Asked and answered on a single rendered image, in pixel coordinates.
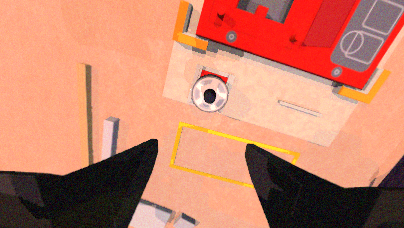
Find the white rectangular post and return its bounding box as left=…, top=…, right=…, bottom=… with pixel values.
left=102, top=116, right=119, bottom=161

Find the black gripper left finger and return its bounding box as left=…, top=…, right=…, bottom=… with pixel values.
left=0, top=139, right=158, bottom=228

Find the yellow rectangular outline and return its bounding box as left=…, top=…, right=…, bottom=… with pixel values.
left=169, top=122, right=301, bottom=189

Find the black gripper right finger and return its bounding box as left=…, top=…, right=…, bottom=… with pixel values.
left=245, top=143, right=404, bottom=228

